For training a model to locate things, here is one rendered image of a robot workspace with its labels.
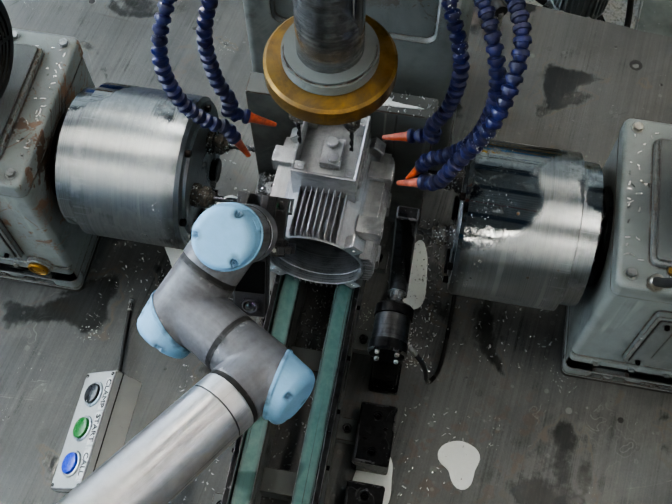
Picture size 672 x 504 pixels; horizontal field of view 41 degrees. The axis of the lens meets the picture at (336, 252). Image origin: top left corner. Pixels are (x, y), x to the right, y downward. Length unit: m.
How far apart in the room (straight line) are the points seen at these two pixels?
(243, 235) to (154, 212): 0.41
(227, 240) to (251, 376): 0.15
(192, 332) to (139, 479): 0.19
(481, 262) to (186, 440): 0.57
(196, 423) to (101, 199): 0.55
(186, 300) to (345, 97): 0.34
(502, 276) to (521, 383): 0.30
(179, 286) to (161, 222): 0.37
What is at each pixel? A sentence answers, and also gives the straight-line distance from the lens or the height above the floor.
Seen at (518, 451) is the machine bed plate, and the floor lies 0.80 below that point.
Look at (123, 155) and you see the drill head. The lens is 1.39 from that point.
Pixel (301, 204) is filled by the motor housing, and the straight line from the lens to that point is 1.37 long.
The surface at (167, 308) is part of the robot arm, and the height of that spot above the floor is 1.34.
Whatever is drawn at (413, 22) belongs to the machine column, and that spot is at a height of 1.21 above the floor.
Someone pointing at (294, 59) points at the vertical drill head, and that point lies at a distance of 1.20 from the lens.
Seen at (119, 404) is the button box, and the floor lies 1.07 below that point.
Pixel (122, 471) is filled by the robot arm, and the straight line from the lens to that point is 0.95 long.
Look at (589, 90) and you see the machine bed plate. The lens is 1.93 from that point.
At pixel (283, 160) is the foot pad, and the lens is 1.44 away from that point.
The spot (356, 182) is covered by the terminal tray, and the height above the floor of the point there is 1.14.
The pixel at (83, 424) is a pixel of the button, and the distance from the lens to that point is 1.31.
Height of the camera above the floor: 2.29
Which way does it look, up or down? 63 degrees down
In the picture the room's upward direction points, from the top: 1 degrees counter-clockwise
